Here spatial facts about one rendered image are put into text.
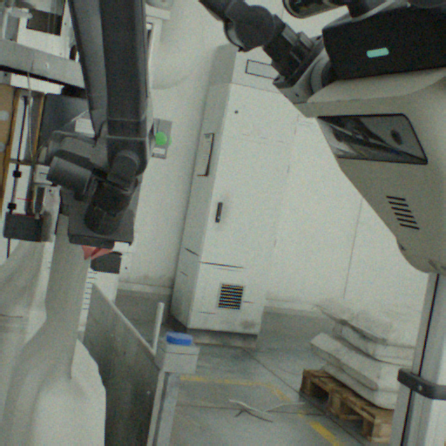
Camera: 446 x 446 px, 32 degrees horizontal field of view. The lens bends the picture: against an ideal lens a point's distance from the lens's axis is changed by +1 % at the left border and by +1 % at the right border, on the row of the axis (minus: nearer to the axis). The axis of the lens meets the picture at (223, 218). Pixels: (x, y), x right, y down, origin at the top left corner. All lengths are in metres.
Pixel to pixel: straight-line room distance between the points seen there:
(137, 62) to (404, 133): 0.40
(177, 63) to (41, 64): 3.30
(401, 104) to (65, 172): 0.49
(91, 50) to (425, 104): 0.63
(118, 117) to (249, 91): 4.47
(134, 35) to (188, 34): 3.97
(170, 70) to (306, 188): 1.92
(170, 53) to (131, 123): 3.89
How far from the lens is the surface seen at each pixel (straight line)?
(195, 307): 5.54
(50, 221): 1.79
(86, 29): 1.45
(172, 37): 4.98
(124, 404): 2.28
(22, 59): 1.66
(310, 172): 6.38
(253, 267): 5.62
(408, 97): 1.12
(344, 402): 4.44
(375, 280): 6.79
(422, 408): 1.37
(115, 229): 1.20
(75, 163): 1.14
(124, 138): 1.08
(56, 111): 1.75
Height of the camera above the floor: 1.23
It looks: 3 degrees down
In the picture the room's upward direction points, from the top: 10 degrees clockwise
